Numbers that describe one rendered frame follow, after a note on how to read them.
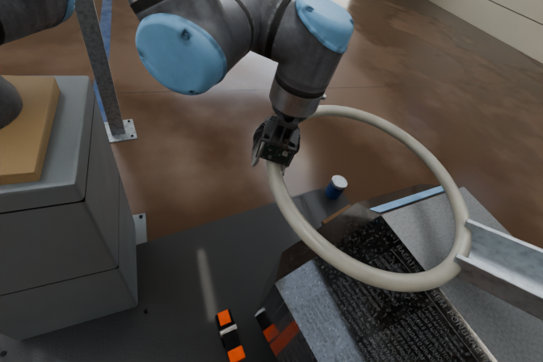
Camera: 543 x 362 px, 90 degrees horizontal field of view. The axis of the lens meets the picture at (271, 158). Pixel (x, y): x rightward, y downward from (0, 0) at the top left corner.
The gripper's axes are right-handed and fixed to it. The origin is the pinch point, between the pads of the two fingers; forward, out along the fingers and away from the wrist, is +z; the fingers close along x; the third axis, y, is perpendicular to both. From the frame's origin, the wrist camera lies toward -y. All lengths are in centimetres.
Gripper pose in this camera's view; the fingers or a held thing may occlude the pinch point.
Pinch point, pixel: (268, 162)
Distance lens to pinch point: 65.5
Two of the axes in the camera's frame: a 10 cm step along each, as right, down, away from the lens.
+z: -2.5, 6.3, 7.3
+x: 9.5, 3.0, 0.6
